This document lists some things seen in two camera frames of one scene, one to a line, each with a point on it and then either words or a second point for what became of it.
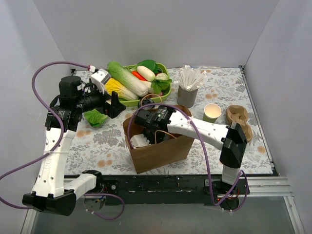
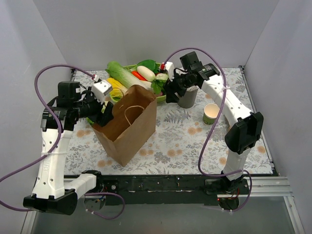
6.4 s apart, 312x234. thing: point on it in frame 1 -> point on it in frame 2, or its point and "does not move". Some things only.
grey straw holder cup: x=186 y=98 does not move
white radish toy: x=146 y=73 does not move
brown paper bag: x=153 y=156 -> x=133 y=123
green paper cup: x=211 y=112 does not move
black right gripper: x=148 y=133 -> x=172 y=87
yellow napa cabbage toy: x=123 y=92 does not move
